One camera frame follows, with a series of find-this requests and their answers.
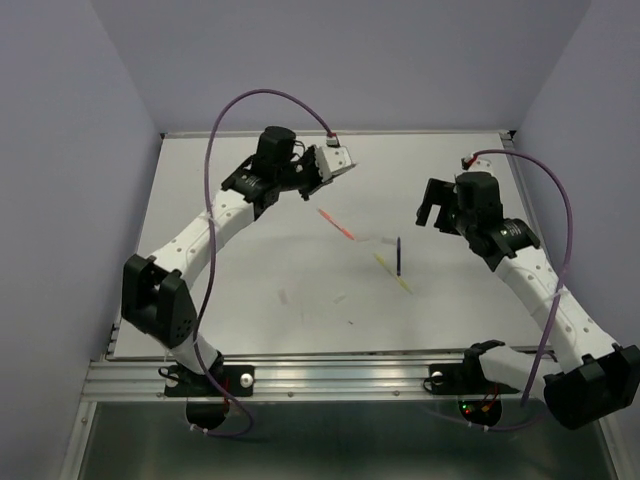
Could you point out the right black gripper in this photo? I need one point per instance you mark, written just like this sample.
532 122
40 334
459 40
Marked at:
437 192

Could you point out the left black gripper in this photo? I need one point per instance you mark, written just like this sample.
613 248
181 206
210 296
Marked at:
309 156

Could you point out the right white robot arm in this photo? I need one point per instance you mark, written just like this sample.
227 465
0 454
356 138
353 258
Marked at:
591 376

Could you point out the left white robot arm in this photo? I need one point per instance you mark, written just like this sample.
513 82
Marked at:
156 290

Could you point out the purple pen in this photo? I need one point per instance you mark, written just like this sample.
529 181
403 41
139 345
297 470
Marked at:
398 256

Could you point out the orange pen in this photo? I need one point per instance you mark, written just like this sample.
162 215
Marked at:
336 224

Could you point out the yellow pen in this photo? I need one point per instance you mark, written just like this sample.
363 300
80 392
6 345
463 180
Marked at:
392 273

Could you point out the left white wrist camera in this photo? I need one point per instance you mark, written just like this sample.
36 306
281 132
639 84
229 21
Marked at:
333 162

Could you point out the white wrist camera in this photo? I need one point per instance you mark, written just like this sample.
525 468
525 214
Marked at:
333 162
477 164

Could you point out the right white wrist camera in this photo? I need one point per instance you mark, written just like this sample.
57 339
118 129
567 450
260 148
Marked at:
477 164

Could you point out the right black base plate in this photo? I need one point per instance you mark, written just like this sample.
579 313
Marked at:
457 379

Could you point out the aluminium mounting rail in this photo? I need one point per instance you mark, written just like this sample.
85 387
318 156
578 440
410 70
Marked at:
316 378

